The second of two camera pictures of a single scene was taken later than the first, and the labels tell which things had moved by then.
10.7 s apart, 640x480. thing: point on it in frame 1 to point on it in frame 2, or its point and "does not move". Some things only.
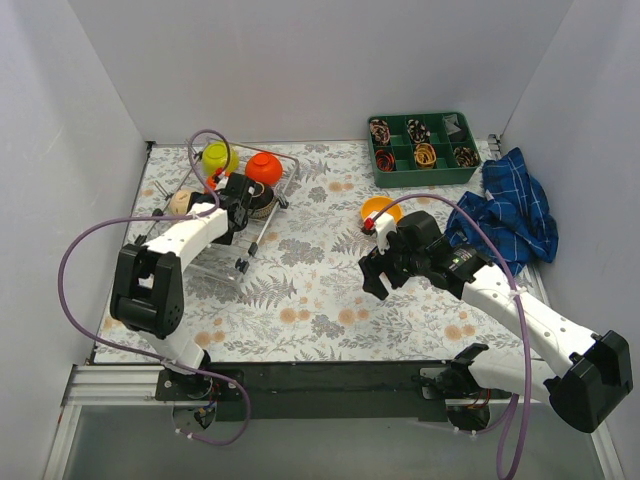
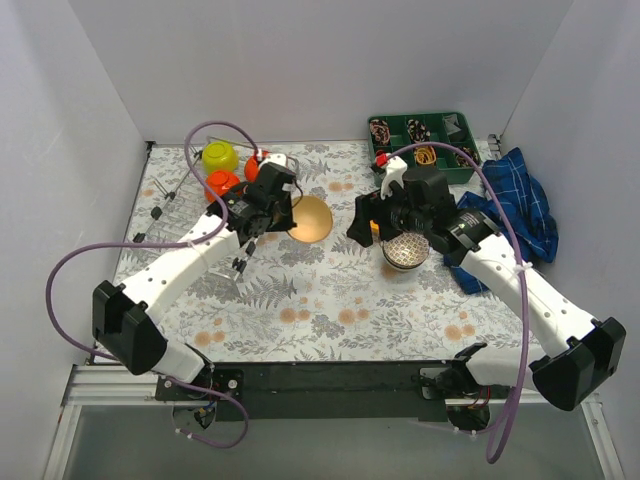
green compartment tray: [421, 149] does not move
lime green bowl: [217, 155] does not move
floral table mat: [282, 281] does not move
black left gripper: [240, 213] to [248, 228]
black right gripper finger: [372, 266] to [367, 208]
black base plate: [365, 391] does not move
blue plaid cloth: [513, 212] does not move
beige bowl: [180, 202] to [313, 219]
